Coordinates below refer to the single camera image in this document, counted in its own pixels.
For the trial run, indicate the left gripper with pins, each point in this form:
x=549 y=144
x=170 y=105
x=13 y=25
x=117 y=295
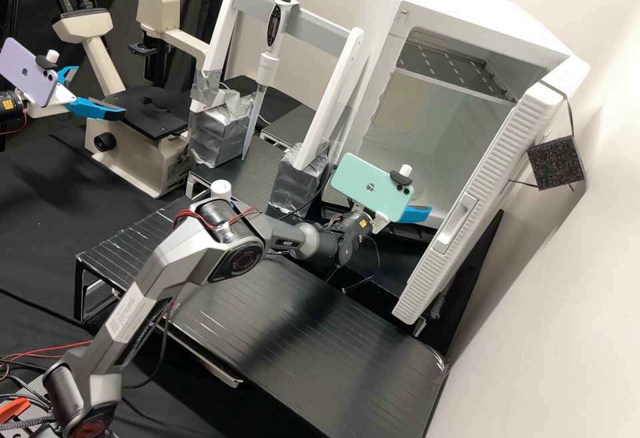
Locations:
x=61 y=94

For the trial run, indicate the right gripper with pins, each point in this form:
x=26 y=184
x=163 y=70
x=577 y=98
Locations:
x=381 y=222

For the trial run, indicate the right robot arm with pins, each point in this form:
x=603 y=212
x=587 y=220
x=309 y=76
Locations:
x=190 y=248

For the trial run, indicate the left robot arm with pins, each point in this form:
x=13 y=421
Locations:
x=10 y=104

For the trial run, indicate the incubator door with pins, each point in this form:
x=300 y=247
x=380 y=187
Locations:
x=500 y=183

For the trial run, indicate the cream microscope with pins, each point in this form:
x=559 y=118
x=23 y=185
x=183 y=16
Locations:
x=145 y=158

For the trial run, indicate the small bottle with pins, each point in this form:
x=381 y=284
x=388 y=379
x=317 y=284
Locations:
x=220 y=189

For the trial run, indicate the pipette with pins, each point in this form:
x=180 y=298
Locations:
x=277 y=20

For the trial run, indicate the white pipette stand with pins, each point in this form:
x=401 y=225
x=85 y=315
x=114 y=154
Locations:
x=310 y=23

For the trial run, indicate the right wrist camera phone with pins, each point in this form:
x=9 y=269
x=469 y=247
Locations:
x=365 y=183

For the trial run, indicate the wrist camera phone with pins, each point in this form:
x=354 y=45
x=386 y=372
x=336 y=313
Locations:
x=25 y=70
x=365 y=183

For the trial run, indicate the left wrist camera phone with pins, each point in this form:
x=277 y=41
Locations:
x=25 y=70

